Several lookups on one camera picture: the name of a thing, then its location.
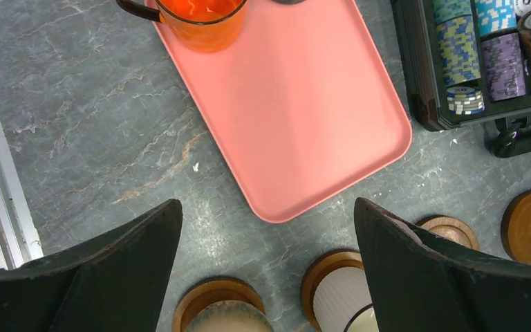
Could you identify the wooden coaster one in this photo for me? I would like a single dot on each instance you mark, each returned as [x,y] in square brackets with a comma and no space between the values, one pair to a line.
[214,290]

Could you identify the beige ceramic mug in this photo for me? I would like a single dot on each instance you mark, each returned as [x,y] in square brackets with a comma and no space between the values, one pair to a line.
[230,315]

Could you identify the cream mug dark handle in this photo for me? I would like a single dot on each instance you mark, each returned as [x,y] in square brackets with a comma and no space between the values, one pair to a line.
[342,302]

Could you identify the black poker chip case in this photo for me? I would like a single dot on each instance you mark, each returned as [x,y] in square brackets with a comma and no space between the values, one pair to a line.
[468,62]

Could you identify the orange mug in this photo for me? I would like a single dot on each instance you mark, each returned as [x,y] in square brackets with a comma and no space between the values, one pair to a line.
[202,26]

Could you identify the wooden coaster three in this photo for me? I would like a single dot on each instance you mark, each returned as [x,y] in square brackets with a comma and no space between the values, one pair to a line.
[452,229]

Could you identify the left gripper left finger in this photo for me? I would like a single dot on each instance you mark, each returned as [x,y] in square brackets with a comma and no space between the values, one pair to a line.
[115,281]

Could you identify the wooden coaster two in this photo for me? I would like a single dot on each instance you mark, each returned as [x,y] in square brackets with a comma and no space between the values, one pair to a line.
[317,271]

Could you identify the pink serving tray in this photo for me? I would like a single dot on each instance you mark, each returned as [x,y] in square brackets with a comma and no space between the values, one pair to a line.
[301,105]

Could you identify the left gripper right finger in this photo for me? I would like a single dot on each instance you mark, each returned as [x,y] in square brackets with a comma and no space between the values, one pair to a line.
[420,281]

